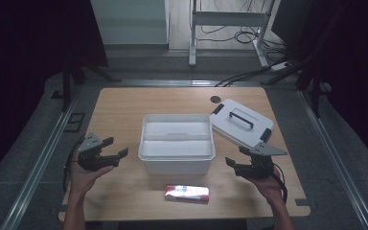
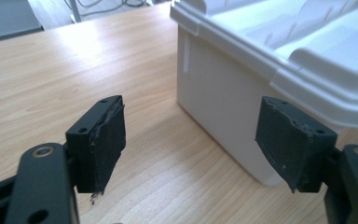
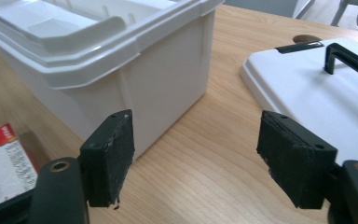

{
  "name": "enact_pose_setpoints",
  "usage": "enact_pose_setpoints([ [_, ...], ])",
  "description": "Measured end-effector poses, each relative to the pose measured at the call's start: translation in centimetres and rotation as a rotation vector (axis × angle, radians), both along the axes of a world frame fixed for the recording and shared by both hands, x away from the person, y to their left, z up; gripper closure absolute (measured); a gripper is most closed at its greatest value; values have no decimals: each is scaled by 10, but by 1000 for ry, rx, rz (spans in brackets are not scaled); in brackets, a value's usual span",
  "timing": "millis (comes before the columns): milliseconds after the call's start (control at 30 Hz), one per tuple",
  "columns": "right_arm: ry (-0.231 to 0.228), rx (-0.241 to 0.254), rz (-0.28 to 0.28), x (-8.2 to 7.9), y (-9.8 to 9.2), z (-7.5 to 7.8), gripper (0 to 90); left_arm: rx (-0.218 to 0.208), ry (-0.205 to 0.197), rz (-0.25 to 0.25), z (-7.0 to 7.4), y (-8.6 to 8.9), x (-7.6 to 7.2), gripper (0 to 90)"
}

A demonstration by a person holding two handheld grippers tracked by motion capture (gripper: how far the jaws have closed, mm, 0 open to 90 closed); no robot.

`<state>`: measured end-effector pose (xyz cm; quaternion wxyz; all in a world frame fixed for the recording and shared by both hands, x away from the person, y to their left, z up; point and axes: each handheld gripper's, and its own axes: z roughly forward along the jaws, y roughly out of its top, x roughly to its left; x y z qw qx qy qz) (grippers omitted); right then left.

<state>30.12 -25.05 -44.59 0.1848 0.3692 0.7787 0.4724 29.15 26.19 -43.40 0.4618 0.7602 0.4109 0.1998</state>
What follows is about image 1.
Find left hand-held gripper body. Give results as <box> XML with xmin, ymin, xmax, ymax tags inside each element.
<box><xmin>77</xmin><ymin>132</ymin><xmax>109</xmax><ymax>172</ymax></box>

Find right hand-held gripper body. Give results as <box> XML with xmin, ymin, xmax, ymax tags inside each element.
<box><xmin>235</xmin><ymin>142</ymin><xmax>288</xmax><ymax>180</ymax></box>

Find red and white packet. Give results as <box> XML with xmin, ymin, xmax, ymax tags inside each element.
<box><xmin>164</xmin><ymin>184</ymin><xmax>211</xmax><ymax>205</ymax></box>

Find white plastic storage box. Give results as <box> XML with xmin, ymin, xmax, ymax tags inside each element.
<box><xmin>137</xmin><ymin>113</ymin><xmax>217</xmax><ymax>176</ymax></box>

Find white plastic tray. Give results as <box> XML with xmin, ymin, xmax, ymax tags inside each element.
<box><xmin>143</xmin><ymin>121</ymin><xmax>214</xmax><ymax>159</ymax></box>

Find person's left hand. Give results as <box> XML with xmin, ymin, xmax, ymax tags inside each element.
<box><xmin>69</xmin><ymin>159</ymin><xmax>114</xmax><ymax>197</ymax></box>

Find person's right hand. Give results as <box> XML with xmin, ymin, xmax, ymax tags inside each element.
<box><xmin>248</xmin><ymin>167</ymin><xmax>284</xmax><ymax>205</ymax></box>

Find black tripod stand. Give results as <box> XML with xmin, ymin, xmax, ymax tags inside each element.
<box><xmin>51</xmin><ymin>54</ymin><xmax>123</xmax><ymax>113</ymax></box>

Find black stand with slanted legs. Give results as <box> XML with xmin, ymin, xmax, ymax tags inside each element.
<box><xmin>263</xmin><ymin>47</ymin><xmax>334</xmax><ymax>119</ymax></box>

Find white power strip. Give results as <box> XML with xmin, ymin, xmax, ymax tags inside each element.
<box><xmin>269</xmin><ymin>60</ymin><xmax>292</xmax><ymax>72</ymax></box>

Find white cabinet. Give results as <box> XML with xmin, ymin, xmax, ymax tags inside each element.
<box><xmin>90</xmin><ymin>0</ymin><xmax>171</xmax><ymax>46</ymax></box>

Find dark monitor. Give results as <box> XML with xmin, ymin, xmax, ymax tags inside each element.
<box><xmin>270</xmin><ymin>0</ymin><xmax>312</xmax><ymax>44</ymax></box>

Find white lid with black handle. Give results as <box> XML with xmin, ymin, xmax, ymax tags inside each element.
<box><xmin>209</xmin><ymin>98</ymin><xmax>275</xmax><ymax>150</ymax></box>

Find left hand-held gripper cable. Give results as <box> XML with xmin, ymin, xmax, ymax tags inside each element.
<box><xmin>62</xmin><ymin>136</ymin><xmax>87</xmax><ymax>194</ymax></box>

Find hand-held gripper cable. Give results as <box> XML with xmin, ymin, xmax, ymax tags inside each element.
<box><xmin>62</xmin><ymin>136</ymin><xmax>87</xmax><ymax>194</ymax></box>
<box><xmin>270</xmin><ymin>162</ymin><xmax>288</xmax><ymax>205</ymax></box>

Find right hand-held gripper cable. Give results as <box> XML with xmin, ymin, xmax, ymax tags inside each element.
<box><xmin>270</xmin><ymin>162</ymin><xmax>288</xmax><ymax>205</ymax></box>

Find black floor outlet frame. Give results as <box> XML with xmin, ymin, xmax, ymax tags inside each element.
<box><xmin>63</xmin><ymin>111</ymin><xmax>86</xmax><ymax>134</ymax></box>

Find black floor cables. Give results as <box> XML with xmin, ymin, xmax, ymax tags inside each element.
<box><xmin>195</xmin><ymin>0</ymin><xmax>290</xmax><ymax>88</ymax></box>

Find white metal stand frame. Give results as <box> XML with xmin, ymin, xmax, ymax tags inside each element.
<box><xmin>188</xmin><ymin>0</ymin><xmax>276</xmax><ymax>69</ymax></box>

